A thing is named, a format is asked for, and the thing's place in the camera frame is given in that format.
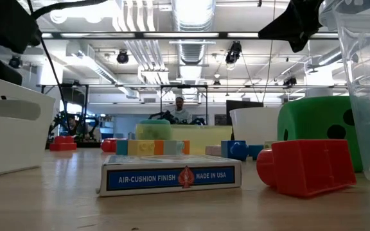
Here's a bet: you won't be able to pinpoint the green foam die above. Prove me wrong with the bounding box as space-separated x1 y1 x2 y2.
277 96 370 173

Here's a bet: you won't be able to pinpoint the red two-stud toy block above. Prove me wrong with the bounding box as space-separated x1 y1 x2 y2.
49 135 78 152

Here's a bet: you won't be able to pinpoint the teal foam die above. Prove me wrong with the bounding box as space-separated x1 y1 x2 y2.
139 119 172 141

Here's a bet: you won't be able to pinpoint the small card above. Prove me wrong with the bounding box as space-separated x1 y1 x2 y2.
95 154 243 198

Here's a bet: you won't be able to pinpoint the white rectangular plastic bin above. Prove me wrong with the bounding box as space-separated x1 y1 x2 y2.
0 73 57 179

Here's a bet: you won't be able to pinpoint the clear plastic bin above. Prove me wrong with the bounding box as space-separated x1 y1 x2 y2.
319 0 370 184

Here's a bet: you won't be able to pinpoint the white round plastic bucket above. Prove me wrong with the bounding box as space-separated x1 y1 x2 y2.
229 107 283 146

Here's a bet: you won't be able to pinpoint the black overhead rig beam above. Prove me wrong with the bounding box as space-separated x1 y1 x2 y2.
39 31 340 40

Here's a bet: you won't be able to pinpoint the turquoise toy block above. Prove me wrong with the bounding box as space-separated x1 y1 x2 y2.
247 144 265 160

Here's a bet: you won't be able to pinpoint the blue toy block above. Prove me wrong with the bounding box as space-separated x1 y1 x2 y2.
220 139 250 162

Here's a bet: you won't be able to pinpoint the large red toy block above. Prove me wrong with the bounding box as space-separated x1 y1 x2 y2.
256 138 358 198

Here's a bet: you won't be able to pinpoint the small teal toy block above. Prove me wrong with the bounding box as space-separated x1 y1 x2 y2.
115 139 129 157

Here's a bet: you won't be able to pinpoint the translucent yellow plastic bin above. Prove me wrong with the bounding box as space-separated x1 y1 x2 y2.
136 124 233 156

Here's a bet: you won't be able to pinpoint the white peach card box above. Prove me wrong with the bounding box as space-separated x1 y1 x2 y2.
205 144 222 157

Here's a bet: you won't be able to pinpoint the small yellow toy block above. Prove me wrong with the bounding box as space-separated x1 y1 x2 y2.
127 139 155 157

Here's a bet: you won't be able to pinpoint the small mint toy block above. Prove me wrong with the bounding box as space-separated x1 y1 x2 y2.
163 140 186 156

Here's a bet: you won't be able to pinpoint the orange arched toy block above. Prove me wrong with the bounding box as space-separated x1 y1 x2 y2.
154 139 191 156

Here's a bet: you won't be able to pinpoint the black rounded pod on cable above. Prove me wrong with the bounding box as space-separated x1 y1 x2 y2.
0 0 43 55

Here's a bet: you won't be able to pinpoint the thin hanging cable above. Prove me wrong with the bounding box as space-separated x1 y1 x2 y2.
261 38 275 104

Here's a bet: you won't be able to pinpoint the thick black cable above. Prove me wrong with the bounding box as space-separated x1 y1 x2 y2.
30 0 109 20

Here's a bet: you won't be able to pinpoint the background black rig frame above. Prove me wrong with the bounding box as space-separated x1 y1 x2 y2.
37 83 91 142
159 84 209 125

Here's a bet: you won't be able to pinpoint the silver ventilation duct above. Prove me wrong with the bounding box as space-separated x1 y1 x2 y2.
171 0 217 101

